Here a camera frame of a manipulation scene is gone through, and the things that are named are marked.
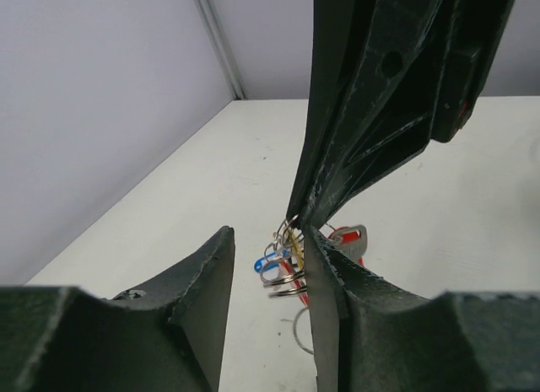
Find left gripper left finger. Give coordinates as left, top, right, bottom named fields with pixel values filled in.
left=1, top=226, right=235, bottom=391

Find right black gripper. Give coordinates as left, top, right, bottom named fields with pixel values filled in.
left=310, top=0, right=515, bottom=228

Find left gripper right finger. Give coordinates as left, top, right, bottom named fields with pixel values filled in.
left=310, top=229, right=539, bottom=391

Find keyring with yellow handle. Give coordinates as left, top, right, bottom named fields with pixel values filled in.
left=258, top=215, right=310, bottom=308

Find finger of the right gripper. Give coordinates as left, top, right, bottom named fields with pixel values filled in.
left=286, top=0, right=375, bottom=217

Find red tagged key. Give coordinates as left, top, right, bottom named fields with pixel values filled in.
left=328, top=224, right=368, bottom=266

